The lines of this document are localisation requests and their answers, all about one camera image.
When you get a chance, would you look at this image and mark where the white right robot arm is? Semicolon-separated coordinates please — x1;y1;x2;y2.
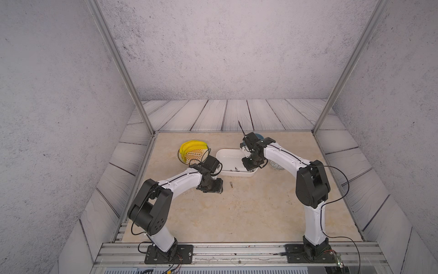
241;143;331;246

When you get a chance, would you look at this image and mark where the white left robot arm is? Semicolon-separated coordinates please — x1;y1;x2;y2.
128;168;223;253

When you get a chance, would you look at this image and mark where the white plastic storage box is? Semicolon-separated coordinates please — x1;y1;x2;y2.
216;148;258;177

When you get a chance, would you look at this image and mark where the sunburst patterned plate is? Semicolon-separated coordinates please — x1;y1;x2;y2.
177;140;210;166

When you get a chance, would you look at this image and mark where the yellow banana bunch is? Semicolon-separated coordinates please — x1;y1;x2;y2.
179;140;209;163

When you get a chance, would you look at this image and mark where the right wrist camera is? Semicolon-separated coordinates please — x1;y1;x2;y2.
240;132;260;152

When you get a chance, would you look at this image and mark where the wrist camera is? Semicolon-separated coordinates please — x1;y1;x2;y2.
240;132;260;152
202;155;222;176

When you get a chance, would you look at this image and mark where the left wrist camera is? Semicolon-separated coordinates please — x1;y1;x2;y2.
202;155;222;176

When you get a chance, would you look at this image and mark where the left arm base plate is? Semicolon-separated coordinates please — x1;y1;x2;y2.
144;244;194;265

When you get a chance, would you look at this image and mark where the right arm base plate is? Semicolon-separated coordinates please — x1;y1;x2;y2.
284;244;337;264

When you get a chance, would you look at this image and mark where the aluminium front rail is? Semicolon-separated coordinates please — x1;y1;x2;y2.
94;242;392;274

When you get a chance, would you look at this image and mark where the aluminium frame post right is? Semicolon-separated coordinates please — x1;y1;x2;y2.
311;0;390;136

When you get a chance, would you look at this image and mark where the aluminium frame post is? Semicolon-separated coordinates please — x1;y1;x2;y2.
311;0;390;136
86;0;155;135

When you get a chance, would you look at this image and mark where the aluminium frame post left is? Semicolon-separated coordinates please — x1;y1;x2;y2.
86;0;155;135

